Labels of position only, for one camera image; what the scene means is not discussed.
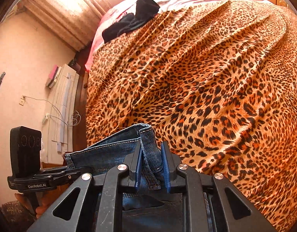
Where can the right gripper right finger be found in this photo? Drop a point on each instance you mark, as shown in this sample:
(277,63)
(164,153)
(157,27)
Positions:
(172,180)

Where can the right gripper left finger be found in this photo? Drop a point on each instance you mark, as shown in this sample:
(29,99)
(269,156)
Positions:
(134,163)

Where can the blue denim jeans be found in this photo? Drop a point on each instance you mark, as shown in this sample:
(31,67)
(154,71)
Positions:
(149,207)

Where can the person's left hand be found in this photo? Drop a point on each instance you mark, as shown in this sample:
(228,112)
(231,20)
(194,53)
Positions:
(47,199)

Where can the pink book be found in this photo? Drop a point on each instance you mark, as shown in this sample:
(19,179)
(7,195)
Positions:
(53,76)

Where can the leopard print bedspread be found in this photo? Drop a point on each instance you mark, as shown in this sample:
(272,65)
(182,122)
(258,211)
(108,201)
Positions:
(218,81)

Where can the beige curtain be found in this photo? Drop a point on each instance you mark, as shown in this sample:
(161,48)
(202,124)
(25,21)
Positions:
(73,21)

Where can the black clothes pile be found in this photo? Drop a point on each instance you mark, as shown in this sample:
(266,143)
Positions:
(145,11)

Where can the wall power outlet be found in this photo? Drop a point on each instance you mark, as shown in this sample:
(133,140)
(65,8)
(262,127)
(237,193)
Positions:
(22,100)

